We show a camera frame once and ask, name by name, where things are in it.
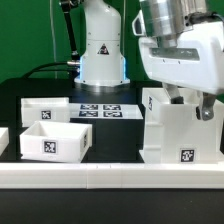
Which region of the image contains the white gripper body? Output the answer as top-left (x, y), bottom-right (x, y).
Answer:
top-left (132, 11), bottom-right (224, 95)

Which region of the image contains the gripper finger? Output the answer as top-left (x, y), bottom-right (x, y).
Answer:
top-left (196, 91), bottom-right (216, 121)
top-left (162, 83), bottom-right (184, 104)

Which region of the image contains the white drawer cabinet box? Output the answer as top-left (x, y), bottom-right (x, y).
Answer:
top-left (140, 88), bottom-right (224, 164)

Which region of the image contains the white front drawer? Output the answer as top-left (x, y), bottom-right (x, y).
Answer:
top-left (20, 121), bottom-right (92, 163)

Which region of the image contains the white drawer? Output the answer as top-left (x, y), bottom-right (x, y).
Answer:
top-left (21, 97), bottom-right (70, 127)
top-left (20, 121), bottom-right (92, 163)

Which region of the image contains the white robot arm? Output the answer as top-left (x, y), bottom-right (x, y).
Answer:
top-left (75, 0), bottom-right (224, 121)

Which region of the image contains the white rear drawer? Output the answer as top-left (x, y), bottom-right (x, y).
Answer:
top-left (21, 97), bottom-right (70, 127)

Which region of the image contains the white marker tag sheet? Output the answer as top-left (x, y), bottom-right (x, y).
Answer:
top-left (70, 103), bottom-right (143, 120)

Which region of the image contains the white left fence piece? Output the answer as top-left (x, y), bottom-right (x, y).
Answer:
top-left (0, 127), bottom-right (9, 156)

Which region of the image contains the white front fence rail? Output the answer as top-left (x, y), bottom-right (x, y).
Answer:
top-left (0, 163), bottom-right (224, 189)

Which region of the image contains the black cable bundle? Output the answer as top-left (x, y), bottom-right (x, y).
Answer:
top-left (21, 61), bottom-right (81, 80)

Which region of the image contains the black jointed camera stand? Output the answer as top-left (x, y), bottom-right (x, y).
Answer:
top-left (59, 0), bottom-right (80, 60)

